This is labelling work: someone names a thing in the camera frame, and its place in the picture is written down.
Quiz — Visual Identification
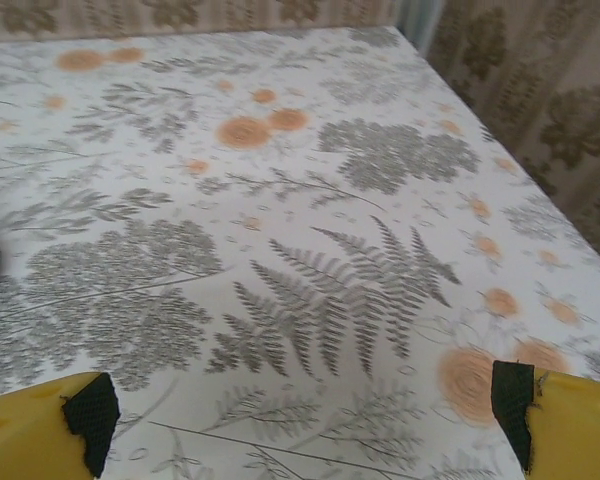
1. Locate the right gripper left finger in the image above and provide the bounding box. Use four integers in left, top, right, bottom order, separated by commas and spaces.
0, 371, 122, 480

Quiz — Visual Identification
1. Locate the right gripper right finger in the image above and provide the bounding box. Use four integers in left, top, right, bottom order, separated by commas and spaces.
490, 359, 600, 480

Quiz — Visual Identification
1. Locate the floral patterned table cover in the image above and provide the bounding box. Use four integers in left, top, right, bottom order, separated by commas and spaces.
0, 25, 600, 480

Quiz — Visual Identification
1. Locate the aluminium corner post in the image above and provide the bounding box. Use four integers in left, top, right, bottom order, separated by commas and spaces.
395, 0, 444, 57

